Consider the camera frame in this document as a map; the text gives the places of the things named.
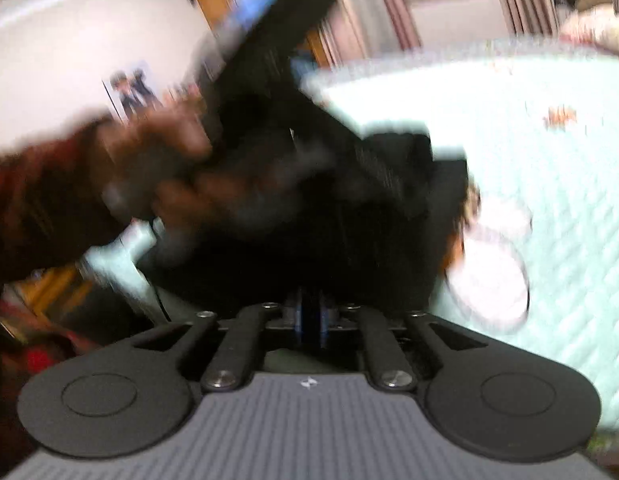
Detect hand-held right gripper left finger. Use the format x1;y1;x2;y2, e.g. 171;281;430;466
134;287;311;393

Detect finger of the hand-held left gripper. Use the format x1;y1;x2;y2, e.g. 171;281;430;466
300;90;433;218

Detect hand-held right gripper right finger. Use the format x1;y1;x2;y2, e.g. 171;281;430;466
309;287;489;393

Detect black pants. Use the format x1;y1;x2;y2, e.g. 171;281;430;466
150;130;471;376

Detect person's left hand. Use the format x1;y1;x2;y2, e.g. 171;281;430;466
90;105;300;241

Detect teal bee-print quilted blanket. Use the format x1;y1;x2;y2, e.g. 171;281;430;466
80;42;619;433

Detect pink floral pillow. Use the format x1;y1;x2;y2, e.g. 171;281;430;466
559;6;619;57

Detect red plaid cloth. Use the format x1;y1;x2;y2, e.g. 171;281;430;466
0;280;98;466

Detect wall poster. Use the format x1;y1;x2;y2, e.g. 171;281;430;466
104;61;166;122

